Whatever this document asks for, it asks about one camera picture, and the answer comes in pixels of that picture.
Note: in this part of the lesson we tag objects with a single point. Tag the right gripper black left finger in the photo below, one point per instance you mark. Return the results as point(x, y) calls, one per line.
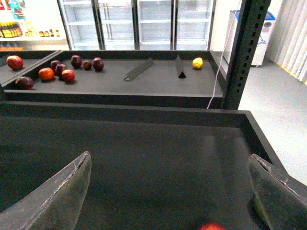
point(54, 205)

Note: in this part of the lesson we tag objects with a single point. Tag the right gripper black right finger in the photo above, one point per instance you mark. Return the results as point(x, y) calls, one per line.
point(282, 198)

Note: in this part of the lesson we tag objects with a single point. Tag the red apple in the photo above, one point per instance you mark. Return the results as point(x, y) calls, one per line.
point(68, 75)
point(14, 62)
point(211, 226)

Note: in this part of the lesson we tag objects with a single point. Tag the red apple in cluster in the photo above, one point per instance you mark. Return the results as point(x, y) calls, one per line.
point(68, 75)

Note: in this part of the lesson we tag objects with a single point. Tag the black lower display tray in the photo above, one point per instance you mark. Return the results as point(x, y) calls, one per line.
point(152, 168)

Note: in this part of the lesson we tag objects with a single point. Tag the black display tray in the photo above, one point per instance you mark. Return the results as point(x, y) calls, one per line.
point(159, 85)
point(152, 168)

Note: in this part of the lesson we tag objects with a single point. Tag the dark purple fruit front left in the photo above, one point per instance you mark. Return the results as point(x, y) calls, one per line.
point(24, 83)

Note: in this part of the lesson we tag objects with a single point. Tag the orange red fruit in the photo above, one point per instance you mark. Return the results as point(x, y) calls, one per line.
point(46, 74)

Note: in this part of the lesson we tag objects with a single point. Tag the dark plum left rear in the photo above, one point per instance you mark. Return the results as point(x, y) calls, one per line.
point(53, 64)

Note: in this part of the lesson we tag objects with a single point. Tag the small dark red fruit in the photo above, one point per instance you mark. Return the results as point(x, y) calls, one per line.
point(87, 65)

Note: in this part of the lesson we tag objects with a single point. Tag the dark plum large rear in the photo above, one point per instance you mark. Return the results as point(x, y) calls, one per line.
point(76, 61)

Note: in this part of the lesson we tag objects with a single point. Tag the dark plum right of cluster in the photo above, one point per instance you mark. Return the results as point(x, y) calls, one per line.
point(98, 64)

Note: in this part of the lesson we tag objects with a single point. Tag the yellow lemon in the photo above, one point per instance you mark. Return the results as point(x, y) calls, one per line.
point(197, 63)

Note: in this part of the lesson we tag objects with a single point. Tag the black triangular divider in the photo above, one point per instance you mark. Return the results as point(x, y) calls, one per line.
point(179, 68)

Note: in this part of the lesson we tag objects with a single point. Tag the black upper display tray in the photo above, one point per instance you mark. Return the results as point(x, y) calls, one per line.
point(159, 85)

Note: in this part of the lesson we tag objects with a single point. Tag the flat black divider strip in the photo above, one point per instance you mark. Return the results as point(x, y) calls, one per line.
point(131, 75)

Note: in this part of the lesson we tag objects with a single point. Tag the shelf with bottles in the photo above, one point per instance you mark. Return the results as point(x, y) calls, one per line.
point(31, 25)

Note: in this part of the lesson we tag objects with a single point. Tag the glass door refrigerator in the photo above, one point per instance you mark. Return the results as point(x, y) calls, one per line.
point(138, 24)

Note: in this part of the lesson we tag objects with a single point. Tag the white blue chest freezer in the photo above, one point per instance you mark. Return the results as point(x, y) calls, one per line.
point(263, 41)

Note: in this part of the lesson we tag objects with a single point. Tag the black perforated shelf post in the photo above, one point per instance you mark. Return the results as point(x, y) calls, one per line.
point(251, 18)

